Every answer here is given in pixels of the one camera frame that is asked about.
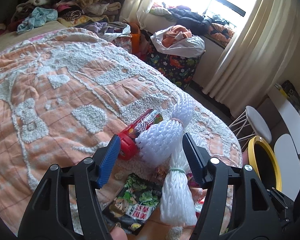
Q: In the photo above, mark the pile of clothes on bed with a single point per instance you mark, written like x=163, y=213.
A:
x=70, y=13

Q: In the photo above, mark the white chair back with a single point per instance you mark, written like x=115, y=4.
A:
x=289, y=165

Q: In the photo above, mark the yellow rimmed black trash bin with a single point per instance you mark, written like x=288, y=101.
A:
x=262, y=158

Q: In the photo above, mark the person's left hand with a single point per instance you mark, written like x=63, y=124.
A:
x=118, y=233

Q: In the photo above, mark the clothes on window sill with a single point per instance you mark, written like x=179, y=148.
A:
x=212, y=26

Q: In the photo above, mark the green black snack packet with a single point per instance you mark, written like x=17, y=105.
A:
x=134, y=204

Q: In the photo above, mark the dinosaur print laundry basket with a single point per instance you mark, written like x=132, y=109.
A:
x=179, y=70

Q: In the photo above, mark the dark bag on desk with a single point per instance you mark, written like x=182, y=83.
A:
x=293, y=96

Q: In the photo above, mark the white foam fruit net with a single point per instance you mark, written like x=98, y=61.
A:
x=163, y=139

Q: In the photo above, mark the cream curtain right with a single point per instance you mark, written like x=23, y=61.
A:
x=256, y=56

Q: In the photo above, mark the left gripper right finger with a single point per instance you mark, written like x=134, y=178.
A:
x=253, y=216

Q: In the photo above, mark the orange white patterned bedspread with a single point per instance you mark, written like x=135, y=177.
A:
x=63, y=95

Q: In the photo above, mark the white vanity desk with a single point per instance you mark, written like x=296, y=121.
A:
x=288, y=113

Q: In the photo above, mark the light blue garment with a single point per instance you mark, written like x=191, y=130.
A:
x=37, y=18

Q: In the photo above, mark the white wire frame stool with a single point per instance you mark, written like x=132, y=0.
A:
x=249, y=124

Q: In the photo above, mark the white plastic bag with clothes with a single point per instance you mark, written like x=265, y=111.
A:
x=179, y=41

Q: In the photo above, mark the orange plastic bag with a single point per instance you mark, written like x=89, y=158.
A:
x=135, y=40

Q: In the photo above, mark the red snack tube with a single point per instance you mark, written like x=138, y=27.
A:
x=128, y=135

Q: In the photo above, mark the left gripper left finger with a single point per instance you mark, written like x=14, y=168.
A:
x=48, y=214

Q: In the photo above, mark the floral fabric bag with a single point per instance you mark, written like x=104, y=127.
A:
x=124, y=42

